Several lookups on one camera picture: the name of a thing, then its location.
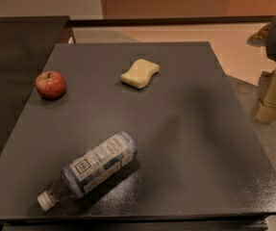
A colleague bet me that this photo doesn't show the blue plastic water bottle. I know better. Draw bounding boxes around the blue plastic water bottle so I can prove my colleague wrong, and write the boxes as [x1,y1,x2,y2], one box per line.
[38,131,138,211]

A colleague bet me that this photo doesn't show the red apple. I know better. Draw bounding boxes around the red apple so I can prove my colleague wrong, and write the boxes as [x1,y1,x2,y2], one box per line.
[35,70,66,100]

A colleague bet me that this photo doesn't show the yellow sponge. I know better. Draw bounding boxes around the yellow sponge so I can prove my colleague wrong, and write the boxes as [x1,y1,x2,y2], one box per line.
[120,59,160,90]

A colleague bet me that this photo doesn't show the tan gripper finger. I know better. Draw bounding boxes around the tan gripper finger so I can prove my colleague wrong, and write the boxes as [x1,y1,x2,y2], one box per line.
[252,68,276,123]
[246,24,270,47]

